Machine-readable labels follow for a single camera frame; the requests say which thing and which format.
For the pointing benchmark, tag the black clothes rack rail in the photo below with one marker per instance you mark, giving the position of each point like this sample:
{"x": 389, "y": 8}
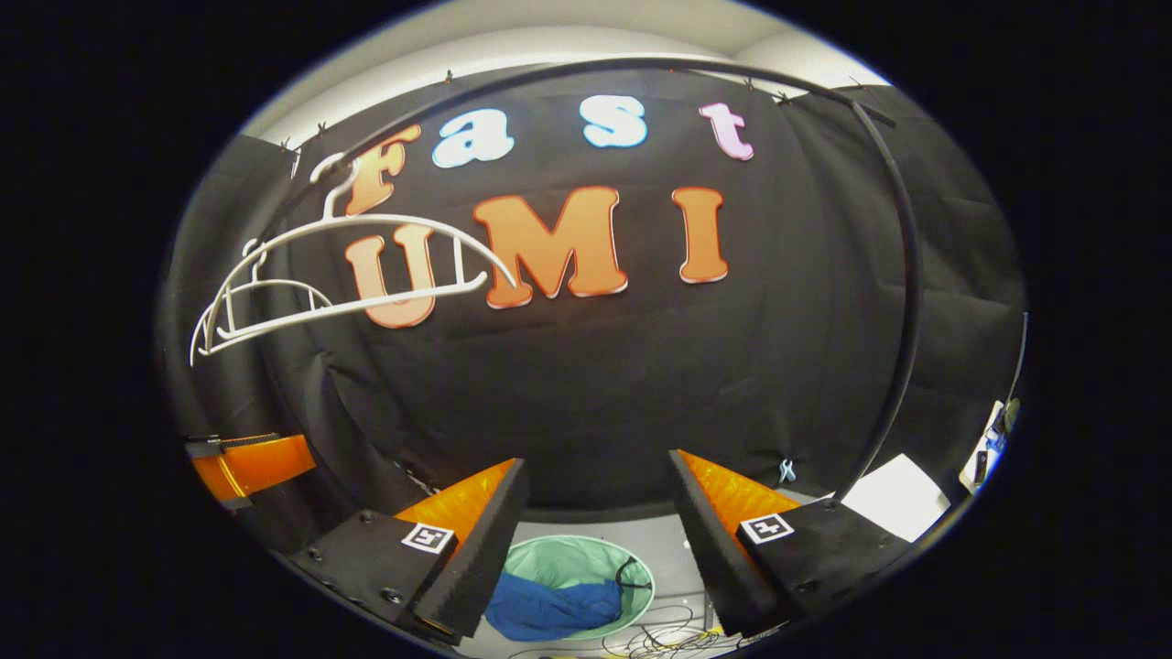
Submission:
{"x": 909, "y": 275}

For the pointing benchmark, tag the green laundry hamper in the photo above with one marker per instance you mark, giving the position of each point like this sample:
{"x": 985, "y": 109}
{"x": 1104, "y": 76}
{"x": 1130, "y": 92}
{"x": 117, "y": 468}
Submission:
{"x": 568, "y": 558}

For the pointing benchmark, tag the small white clothes hanger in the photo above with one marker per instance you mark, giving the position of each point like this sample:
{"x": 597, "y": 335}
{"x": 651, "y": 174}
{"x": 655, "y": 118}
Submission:
{"x": 275, "y": 283}

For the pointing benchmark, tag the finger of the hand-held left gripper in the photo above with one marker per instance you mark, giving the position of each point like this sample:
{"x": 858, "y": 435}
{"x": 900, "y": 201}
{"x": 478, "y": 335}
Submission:
{"x": 265, "y": 462}

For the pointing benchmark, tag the large white clothes hanger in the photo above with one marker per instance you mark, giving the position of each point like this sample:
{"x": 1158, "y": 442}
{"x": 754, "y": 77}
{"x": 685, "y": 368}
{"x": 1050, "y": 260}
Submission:
{"x": 385, "y": 220}

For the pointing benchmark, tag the black backdrop cloth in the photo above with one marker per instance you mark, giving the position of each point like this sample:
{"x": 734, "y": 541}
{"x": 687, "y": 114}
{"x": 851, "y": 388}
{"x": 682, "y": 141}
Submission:
{"x": 595, "y": 394}

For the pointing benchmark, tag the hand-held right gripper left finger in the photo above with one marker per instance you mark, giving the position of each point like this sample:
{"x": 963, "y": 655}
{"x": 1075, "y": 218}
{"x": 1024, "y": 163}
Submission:
{"x": 485, "y": 549}

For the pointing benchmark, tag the white and blue object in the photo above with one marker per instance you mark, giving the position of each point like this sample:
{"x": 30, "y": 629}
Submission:
{"x": 989, "y": 448}

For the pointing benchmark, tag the light blue plastic clip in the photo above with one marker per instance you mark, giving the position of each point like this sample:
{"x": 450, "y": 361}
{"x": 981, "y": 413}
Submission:
{"x": 786, "y": 471}

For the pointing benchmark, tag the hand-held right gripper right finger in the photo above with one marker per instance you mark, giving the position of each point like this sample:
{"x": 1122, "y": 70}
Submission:
{"x": 719, "y": 549}

